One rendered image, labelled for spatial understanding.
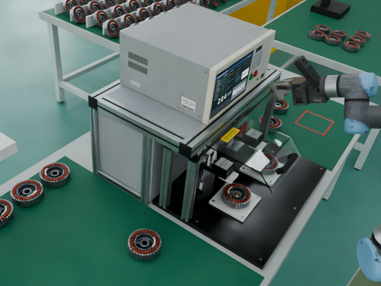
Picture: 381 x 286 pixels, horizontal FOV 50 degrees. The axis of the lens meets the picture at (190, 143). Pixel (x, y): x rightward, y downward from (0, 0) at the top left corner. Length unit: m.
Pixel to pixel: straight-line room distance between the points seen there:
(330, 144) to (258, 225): 0.71
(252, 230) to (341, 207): 1.46
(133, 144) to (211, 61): 0.40
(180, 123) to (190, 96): 0.10
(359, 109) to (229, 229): 0.60
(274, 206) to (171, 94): 0.60
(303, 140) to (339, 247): 0.86
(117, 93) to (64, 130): 1.74
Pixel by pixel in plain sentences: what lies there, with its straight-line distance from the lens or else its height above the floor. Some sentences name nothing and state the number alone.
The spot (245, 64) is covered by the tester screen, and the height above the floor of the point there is 1.26.
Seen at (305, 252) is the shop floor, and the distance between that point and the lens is 2.56.
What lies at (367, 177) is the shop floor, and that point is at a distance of 3.26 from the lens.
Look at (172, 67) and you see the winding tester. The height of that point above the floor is 1.27.
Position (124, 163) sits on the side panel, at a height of 0.88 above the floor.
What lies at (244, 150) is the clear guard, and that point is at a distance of 1.37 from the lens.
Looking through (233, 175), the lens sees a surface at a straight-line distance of 1.54.
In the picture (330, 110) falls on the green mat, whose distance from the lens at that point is 2.35.
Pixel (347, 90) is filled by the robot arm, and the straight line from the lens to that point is 1.39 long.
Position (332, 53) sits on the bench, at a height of 0.75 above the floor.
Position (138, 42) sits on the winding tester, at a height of 1.31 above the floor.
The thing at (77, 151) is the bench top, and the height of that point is 0.75.
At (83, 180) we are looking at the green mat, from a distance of 1.68.
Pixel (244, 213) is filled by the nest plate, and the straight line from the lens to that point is 1.55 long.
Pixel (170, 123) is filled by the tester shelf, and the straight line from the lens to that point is 1.35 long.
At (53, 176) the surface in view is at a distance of 1.67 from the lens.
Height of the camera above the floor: 1.90
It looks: 38 degrees down
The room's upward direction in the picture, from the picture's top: 7 degrees clockwise
